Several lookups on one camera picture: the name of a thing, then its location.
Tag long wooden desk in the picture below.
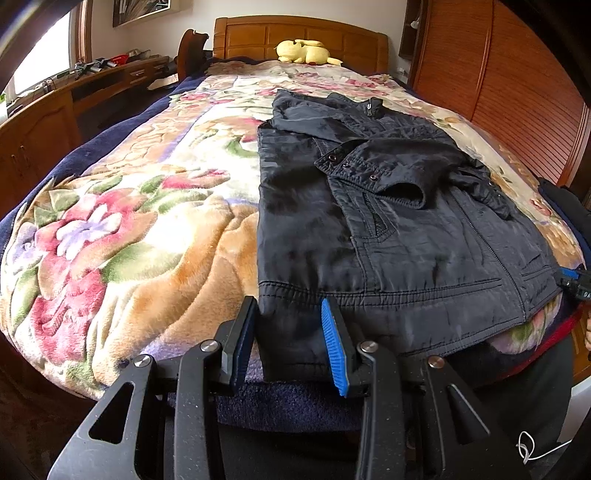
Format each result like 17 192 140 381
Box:
0 55 171 204

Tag wooden bed headboard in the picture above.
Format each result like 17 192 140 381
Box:
213 16 393 75

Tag yellow plush toy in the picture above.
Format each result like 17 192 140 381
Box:
276 39 343 65

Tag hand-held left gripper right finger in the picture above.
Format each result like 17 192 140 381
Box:
321 298 522 480

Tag dark wooden niche shelf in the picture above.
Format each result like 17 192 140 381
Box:
399 0 423 58

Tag wooden slatted wardrobe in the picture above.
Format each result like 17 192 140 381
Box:
409 0 591 204

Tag white wall shelf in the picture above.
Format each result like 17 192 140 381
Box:
113 0 192 27

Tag window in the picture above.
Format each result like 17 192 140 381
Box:
0 0 93 100

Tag person's black pants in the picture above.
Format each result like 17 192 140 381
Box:
217 332 575 480

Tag white string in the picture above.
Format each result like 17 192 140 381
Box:
517 431 573 464

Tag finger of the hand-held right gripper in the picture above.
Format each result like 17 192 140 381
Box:
554 268 581 296

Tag black jacket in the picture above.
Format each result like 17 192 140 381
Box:
256 89 561 384

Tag dark cloth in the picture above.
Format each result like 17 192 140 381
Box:
538 178 587 241

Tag floral blanket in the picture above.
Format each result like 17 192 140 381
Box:
0 60 585 402

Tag wooden chair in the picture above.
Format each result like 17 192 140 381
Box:
178 28 211 77

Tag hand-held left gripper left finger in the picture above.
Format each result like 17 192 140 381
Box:
48 295 259 480

